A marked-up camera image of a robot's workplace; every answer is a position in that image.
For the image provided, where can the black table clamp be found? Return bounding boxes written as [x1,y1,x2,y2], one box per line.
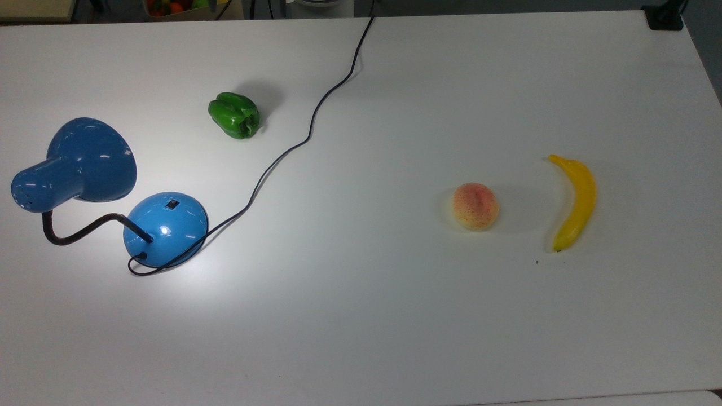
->
[642,0,686,32]

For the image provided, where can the yellow banana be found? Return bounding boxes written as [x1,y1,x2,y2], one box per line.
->
[548,154,597,253]

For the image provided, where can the green bell pepper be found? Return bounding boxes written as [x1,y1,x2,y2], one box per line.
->
[208,92,261,140]

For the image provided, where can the blue gooseneck desk lamp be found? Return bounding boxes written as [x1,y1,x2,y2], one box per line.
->
[10,117,209,269]

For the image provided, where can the pink yellow peach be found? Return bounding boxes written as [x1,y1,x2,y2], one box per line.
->
[452,182,500,232]

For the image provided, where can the black lamp power cable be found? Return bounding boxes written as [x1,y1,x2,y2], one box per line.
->
[127,0,376,277]

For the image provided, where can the basket of toy fruit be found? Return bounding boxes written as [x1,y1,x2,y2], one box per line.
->
[144,0,232,21]

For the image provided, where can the wooden board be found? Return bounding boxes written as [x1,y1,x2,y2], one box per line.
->
[0,0,77,23]

